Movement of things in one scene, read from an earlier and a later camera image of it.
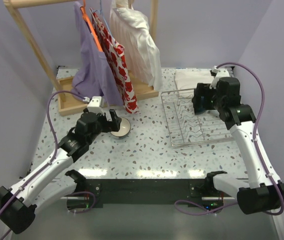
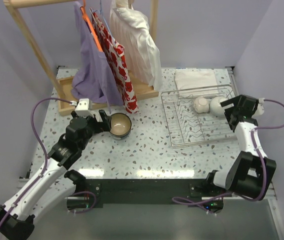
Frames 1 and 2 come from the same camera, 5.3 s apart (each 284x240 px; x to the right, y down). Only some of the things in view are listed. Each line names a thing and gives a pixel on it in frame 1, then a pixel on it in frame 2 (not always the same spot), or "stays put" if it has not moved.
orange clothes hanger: (85, 15) stays put
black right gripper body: (212, 101) → (229, 112)
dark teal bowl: (200, 110) → (121, 125)
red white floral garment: (115, 54) stays put
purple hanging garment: (96, 77) stays put
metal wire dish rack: (185, 128) stays put
